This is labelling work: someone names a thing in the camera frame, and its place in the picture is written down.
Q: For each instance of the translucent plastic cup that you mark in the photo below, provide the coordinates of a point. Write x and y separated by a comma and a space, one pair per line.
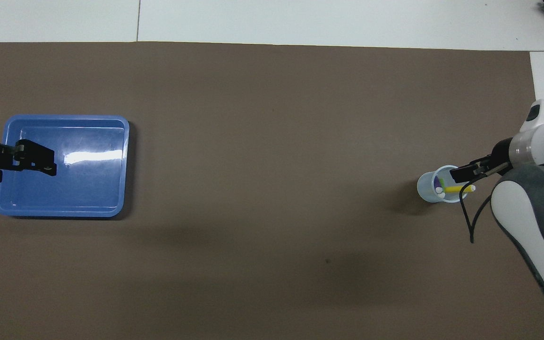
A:
425, 189

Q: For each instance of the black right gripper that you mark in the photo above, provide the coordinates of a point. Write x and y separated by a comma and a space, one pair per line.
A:
502, 153

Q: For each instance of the purple marker pen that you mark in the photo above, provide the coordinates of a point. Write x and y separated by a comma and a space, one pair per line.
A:
437, 182

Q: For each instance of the blue plastic tray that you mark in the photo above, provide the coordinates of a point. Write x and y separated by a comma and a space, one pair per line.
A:
88, 189

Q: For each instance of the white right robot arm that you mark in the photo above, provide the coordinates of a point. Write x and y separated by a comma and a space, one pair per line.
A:
536, 212

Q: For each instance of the yellow marker pen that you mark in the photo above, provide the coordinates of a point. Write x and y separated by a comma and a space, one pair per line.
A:
456, 189

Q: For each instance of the green marker pen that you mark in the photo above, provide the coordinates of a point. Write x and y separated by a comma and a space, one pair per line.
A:
442, 183

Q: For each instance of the brown table mat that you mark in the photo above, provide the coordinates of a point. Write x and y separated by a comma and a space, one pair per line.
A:
272, 141

